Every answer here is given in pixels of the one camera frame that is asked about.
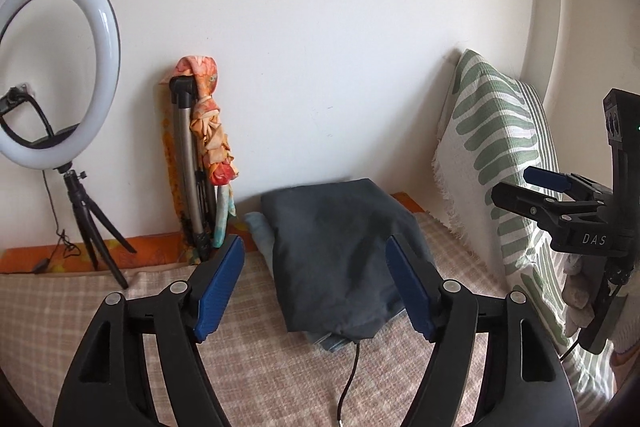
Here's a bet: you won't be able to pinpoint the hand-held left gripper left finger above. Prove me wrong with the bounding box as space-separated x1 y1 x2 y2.
52 234 246 427

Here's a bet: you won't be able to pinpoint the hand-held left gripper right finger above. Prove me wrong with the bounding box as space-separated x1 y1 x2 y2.
386 234 581 427

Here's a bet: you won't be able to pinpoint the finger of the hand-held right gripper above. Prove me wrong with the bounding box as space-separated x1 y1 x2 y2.
524 166 613 202
491 181 581 233

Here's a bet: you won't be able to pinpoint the black pants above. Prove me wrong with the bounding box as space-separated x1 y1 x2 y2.
260 178 433 342

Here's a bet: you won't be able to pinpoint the person's right hand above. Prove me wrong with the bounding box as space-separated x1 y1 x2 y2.
561 254 606 339

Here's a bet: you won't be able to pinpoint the light blue folded cloth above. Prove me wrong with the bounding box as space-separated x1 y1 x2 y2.
244 211 406 353

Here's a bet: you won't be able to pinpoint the green striped white pillow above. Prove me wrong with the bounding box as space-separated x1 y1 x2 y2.
432 49 621 408

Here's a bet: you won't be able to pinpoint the beige checked blanket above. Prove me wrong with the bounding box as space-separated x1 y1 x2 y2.
0 207 506 427

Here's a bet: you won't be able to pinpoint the black phone holder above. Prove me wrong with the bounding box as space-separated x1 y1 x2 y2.
0 84 58 148

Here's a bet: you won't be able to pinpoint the black braided cable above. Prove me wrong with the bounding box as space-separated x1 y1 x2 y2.
336 342 362 427

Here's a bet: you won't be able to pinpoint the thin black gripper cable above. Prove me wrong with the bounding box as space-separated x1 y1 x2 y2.
557 277 626 363

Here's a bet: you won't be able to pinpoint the thin black ring light cable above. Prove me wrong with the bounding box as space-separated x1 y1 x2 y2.
30 169 81 275

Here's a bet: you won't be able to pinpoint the white ring light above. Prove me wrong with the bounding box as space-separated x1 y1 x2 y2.
0 0 122 172

